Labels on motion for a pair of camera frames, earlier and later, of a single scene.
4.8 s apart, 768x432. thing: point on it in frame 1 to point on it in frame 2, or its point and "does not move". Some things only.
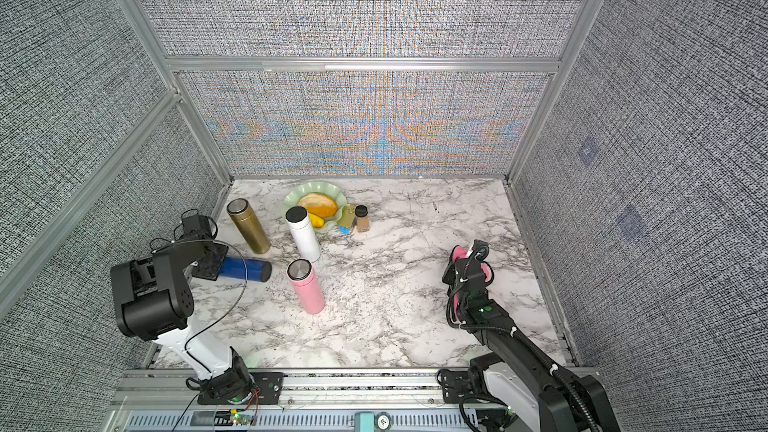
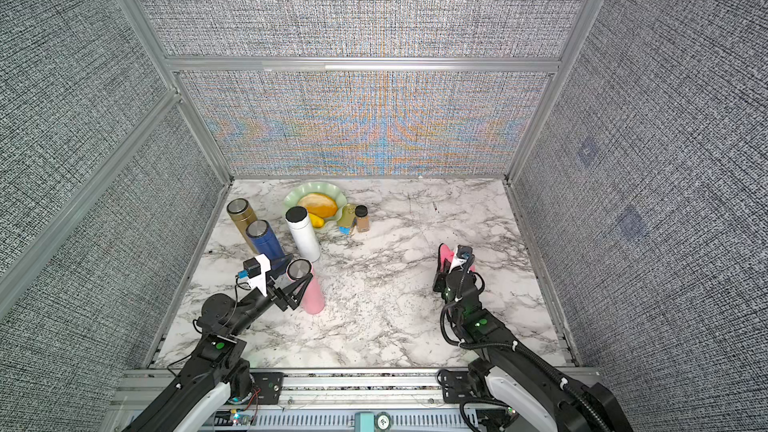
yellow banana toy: [316, 220] does not move
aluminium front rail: [351, 400] does not move
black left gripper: [211, 272] to [284, 300]
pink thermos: [302, 274] does not move
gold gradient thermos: [242, 212] does not move
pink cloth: [460, 252] to [446, 253]
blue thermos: [256, 270] to [266, 242]
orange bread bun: [319, 204] does not move
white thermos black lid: [303, 235] does not move
